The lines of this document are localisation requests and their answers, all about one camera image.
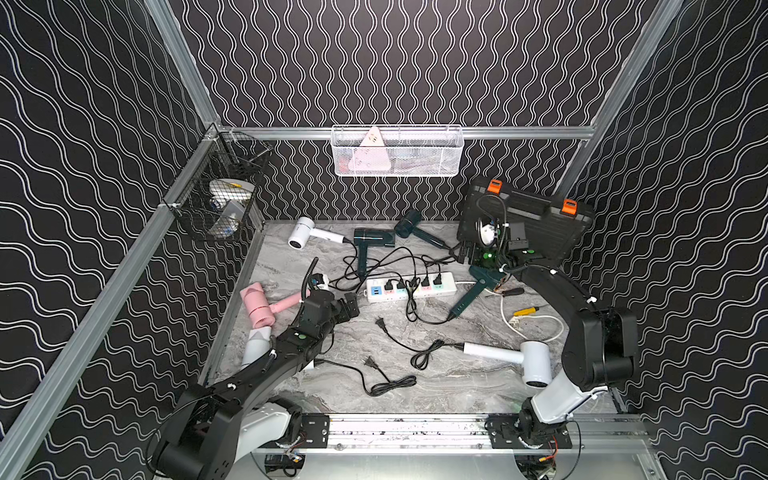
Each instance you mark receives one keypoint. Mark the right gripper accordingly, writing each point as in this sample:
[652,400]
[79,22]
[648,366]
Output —
[474,248]

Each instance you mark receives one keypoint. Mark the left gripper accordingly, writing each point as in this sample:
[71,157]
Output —
[347,308]

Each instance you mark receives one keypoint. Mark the white multicolour power strip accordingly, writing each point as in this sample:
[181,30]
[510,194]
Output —
[396,289]

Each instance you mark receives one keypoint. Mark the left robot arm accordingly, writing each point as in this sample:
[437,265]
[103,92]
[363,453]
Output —
[199,440]

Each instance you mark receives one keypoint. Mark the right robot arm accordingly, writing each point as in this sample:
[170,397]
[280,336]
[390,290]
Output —
[600,347]

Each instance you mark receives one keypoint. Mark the pink hair dryer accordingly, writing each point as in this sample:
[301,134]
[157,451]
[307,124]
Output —
[260,312]

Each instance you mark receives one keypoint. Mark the black plastic tool case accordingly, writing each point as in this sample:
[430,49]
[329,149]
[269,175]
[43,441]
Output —
[553,227]

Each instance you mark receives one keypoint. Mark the white dryer front left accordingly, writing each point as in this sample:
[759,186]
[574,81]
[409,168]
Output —
[259,343]

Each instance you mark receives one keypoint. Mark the white dryer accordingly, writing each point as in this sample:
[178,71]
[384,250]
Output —
[305,228]
[533,357]
[259,343]

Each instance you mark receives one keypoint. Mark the white dryer at back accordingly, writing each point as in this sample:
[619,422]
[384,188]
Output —
[305,228]

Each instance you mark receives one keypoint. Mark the white dryer front right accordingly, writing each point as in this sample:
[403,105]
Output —
[533,357]

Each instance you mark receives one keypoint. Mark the pink triangular item in basket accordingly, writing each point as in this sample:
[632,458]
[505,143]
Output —
[371,156]

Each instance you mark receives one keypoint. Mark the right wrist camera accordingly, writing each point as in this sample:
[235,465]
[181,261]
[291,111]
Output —
[487,232]

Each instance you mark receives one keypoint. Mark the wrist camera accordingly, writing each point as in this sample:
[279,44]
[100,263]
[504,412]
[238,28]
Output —
[487,232]
[318,281]

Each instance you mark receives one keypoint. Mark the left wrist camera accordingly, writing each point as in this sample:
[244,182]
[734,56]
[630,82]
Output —
[318,281]

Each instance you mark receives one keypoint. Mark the black handled screwdriver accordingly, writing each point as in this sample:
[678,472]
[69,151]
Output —
[512,292]

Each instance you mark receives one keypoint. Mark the yellow handled screwdriver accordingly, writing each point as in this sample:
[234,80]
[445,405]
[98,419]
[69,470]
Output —
[526,312]

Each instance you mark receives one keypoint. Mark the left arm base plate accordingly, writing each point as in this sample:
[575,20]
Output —
[304,431]

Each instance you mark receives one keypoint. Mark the black wire mesh basket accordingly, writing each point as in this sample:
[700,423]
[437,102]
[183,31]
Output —
[218,203]

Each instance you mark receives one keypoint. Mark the white wire wall basket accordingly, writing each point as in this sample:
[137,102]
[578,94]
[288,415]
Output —
[415,150]

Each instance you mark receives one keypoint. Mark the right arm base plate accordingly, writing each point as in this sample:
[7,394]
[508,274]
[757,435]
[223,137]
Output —
[525,431]

